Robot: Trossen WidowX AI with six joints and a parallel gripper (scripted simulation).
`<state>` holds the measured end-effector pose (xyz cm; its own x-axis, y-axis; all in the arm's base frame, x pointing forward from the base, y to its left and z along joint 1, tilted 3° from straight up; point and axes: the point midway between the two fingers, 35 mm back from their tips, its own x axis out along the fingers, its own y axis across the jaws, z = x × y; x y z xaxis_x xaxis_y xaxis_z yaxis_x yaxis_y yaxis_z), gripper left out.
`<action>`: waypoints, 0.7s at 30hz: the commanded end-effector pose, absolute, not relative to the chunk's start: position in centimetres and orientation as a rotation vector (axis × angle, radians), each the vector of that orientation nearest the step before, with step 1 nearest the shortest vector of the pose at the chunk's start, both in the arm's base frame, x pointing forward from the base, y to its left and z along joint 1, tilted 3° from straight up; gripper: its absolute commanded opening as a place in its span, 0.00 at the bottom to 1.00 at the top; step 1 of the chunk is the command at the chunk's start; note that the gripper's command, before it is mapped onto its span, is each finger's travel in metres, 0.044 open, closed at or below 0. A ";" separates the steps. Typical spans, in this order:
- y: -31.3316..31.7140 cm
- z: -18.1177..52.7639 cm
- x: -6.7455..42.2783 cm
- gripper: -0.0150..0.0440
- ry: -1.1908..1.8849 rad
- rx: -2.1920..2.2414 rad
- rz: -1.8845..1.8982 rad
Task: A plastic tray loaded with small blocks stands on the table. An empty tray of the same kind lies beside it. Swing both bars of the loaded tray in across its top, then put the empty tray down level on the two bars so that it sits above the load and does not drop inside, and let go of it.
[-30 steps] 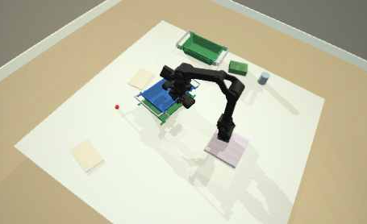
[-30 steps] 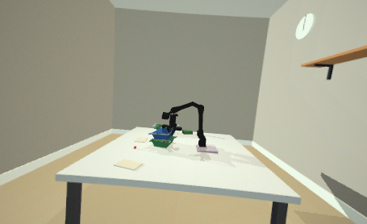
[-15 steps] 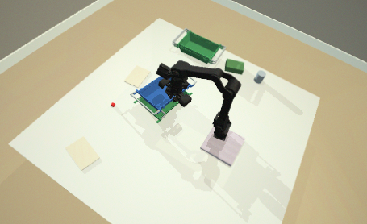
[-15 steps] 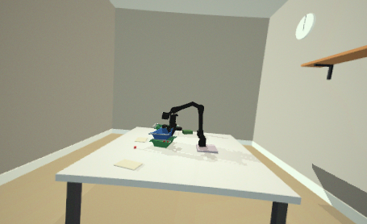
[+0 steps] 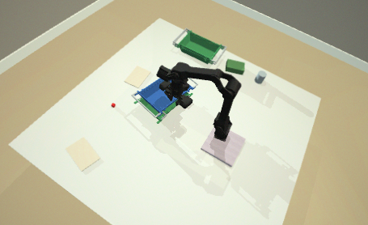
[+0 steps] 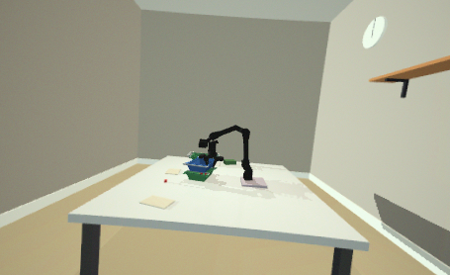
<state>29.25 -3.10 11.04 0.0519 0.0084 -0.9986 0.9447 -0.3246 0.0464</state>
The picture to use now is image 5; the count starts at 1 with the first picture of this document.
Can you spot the beige flat rectangular sheet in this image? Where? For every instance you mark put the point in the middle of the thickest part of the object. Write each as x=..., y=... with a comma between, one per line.
x=137, y=76
x=82, y=153

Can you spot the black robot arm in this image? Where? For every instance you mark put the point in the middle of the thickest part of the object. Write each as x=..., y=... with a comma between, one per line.
x=179, y=76

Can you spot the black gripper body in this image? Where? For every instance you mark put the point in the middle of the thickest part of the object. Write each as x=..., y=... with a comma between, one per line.
x=185, y=101

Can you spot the grey cylinder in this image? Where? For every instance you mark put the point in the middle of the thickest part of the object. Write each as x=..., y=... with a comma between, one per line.
x=260, y=76

